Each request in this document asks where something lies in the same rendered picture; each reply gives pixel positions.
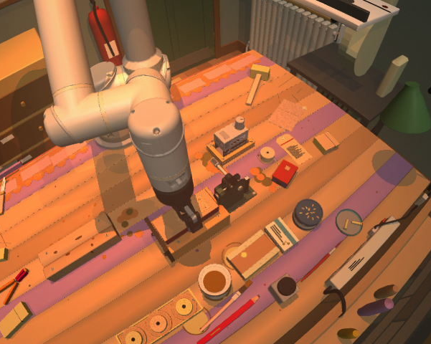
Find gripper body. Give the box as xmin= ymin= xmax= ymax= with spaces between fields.
xmin=153 ymin=178 xmax=196 ymax=214

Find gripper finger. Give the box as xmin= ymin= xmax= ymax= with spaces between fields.
xmin=171 ymin=206 xmax=188 ymax=226
xmin=183 ymin=204 xmax=204 ymax=233

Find wooden boat bottom block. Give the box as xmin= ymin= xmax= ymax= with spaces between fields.
xmin=194 ymin=188 xmax=220 ymax=220

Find grey self-inking dater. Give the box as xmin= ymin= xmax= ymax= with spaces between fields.
xmin=213 ymin=115 xmax=251 ymax=156

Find wooden cradle body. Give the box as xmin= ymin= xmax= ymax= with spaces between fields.
xmin=144 ymin=188 xmax=232 ymax=265

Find black cradle clamp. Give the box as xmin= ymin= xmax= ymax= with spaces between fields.
xmin=214 ymin=172 xmax=258 ymax=213

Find grey black cradle lever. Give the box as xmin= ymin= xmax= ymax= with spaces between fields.
xmin=208 ymin=158 xmax=238 ymax=183

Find tan flat wooden box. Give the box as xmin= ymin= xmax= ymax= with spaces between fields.
xmin=225 ymin=229 xmax=282 ymax=281

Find long wooden block with holes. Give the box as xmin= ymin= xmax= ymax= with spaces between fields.
xmin=37 ymin=211 xmax=123 ymax=283

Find cream rounded block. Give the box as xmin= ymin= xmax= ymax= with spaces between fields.
xmin=375 ymin=54 xmax=410 ymax=98

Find white teal small box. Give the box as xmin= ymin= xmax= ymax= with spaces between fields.
xmin=264 ymin=216 xmax=298 ymax=254

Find wooden paint brush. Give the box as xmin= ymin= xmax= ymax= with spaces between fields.
xmin=199 ymin=279 xmax=254 ymax=333

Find cream thread spool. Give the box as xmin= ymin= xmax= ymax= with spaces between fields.
xmin=259 ymin=146 xmax=278 ymax=165

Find red box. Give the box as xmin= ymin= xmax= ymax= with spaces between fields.
xmin=271 ymin=159 xmax=300 ymax=188

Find thick red pencil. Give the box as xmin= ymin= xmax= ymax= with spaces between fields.
xmin=196 ymin=294 xmax=261 ymax=344

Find tray of round discs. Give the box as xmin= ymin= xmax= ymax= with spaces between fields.
xmin=114 ymin=287 xmax=206 ymax=344

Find grey square with black knob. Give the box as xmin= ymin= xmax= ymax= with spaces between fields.
xmin=268 ymin=273 xmax=301 ymax=306

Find dark round tin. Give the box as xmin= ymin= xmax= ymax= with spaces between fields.
xmin=292 ymin=198 xmax=324 ymax=231

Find cream paper tag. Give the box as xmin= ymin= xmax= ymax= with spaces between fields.
xmin=275 ymin=135 xmax=314 ymax=166

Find thin red pencil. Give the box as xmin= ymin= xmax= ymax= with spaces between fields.
xmin=300 ymin=239 xmax=344 ymax=283

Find tan sandpaper sheet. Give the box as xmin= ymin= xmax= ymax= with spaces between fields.
xmin=267 ymin=99 xmax=306 ymax=133

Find wooden mallet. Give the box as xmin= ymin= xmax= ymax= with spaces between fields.
xmin=245 ymin=64 xmax=271 ymax=106

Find glass dish with screws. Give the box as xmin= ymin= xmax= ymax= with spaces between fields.
xmin=335 ymin=208 xmax=364 ymax=237

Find white power supply box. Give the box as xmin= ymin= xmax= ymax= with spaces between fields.
xmin=323 ymin=215 xmax=403 ymax=297

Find red fire extinguisher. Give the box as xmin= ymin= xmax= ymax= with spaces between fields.
xmin=87 ymin=0 xmax=125 ymax=68

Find orange red pliers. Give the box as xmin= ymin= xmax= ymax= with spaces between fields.
xmin=0 ymin=267 xmax=30 ymax=306

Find wooden drawer cabinet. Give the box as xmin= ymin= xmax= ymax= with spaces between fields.
xmin=0 ymin=27 xmax=90 ymax=175

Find yellow cylinder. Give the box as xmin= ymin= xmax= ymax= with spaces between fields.
xmin=336 ymin=327 xmax=361 ymax=342

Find purple cylinder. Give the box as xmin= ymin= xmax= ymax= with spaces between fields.
xmin=356 ymin=297 xmax=396 ymax=318

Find dark side table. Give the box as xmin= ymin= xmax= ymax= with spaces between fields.
xmin=285 ymin=42 xmax=394 ymax=125

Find brown cylinder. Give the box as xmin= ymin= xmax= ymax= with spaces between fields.
xmin=373 ymin=284 xmax=399 ymax=300

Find white radiator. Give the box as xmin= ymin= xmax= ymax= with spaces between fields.
xmin=248 ymin=0 xmax=341 ymax=68

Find green lamp shade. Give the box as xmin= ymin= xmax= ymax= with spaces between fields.
xmin=379 ymin=81 xmax=431 ymax=135

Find wooden handled knife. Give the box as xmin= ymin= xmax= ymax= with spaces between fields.
xmin=0 ymin=176 xmax=8 ymax=216

